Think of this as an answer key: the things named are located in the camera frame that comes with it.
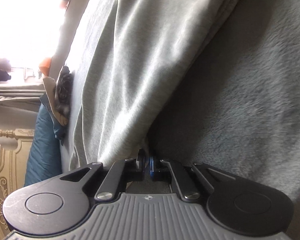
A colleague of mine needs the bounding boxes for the grey fleece blanket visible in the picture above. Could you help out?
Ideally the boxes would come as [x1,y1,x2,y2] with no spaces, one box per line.
[52,0,300,205]

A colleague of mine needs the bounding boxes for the teal pillow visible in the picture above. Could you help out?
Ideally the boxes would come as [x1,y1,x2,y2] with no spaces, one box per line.
[24,115,63,187]

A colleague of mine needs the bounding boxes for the beige folded garment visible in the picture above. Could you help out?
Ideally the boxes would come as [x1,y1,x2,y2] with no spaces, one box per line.
[42,76,58,120]

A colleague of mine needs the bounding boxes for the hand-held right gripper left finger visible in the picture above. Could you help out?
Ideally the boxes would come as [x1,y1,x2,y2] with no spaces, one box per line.
[60,149,147,200]

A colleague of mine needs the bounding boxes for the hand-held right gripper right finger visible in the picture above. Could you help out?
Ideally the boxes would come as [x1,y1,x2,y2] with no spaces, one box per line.
[149,150,237,202]

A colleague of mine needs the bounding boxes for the grey sweatpants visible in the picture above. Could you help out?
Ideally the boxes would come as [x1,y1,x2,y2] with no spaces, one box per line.
[69,0,245,173]

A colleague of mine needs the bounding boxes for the orange object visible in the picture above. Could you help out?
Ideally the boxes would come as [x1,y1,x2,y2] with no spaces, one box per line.
[39,57,52,77]

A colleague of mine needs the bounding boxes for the dark blue folded garment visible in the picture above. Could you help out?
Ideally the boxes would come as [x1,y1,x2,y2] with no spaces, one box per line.
[39,96,67,145]

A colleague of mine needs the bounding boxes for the patterned brown pillow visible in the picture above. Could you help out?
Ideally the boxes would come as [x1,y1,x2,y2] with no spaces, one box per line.
[54,66,74,118]

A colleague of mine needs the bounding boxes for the bright window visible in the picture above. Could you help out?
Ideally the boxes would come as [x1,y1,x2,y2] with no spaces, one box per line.
[0,0,65,83]

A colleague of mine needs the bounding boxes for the ornate cream headboard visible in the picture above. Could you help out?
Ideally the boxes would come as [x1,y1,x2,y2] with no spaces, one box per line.
[0,127,37,240]

